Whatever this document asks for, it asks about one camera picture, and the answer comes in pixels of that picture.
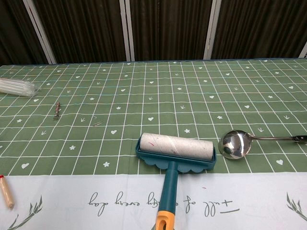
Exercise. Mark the green grid tablecloth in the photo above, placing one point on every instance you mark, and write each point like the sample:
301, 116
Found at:
153, 143

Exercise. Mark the teal lint roller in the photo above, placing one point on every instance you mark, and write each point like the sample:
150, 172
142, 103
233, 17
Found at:
176, 150

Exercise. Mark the small metal pin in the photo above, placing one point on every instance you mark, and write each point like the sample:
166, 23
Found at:
97, 123

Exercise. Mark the dark folding screen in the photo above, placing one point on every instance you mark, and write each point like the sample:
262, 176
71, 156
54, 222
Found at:
153, 28

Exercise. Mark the stainless steel ladle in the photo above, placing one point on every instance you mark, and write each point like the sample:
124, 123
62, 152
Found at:
236, 144

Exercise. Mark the clear plastic straw pack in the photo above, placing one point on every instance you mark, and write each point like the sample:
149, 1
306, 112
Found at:
15, 86

